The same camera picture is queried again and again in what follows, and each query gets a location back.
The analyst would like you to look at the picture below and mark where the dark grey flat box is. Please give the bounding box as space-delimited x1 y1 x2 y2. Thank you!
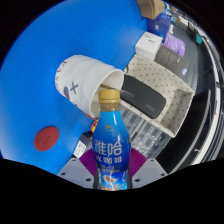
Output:
154 44 190 78

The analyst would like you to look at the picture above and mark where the black rectangular case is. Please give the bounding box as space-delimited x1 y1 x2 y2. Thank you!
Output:
119 74 167 120

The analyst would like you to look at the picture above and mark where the blue box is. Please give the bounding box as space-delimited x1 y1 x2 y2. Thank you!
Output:
146 12 172 38

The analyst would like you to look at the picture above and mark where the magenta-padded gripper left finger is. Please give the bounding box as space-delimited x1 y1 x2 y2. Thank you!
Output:
57 148 99 190

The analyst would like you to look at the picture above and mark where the black box with white label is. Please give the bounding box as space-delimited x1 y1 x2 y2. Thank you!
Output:
72 130 94 159

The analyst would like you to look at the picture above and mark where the beige dotted open box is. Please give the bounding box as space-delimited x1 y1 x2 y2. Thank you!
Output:
123 53 195 139

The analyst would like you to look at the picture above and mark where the dark grey overhead shelf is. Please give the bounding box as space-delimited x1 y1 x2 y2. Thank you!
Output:
156 33 224 174

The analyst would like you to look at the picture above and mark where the yellow multimeter with red leads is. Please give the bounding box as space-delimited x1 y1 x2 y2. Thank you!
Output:
90 119 100 133

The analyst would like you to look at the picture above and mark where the blue drink bottle gold cap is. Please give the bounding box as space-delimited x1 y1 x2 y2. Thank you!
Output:
91 88 132 192

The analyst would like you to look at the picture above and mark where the white mug orange handle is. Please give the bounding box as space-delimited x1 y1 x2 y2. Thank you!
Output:
54 54 125 120

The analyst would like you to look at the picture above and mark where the flat round red coaster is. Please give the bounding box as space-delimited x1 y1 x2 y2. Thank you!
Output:
33 125 61 153

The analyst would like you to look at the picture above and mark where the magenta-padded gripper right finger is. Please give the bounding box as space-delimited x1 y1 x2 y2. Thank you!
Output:
128 147 168 190

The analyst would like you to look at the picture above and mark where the purple bag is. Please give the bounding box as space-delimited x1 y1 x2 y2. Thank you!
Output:
162 32 187 58

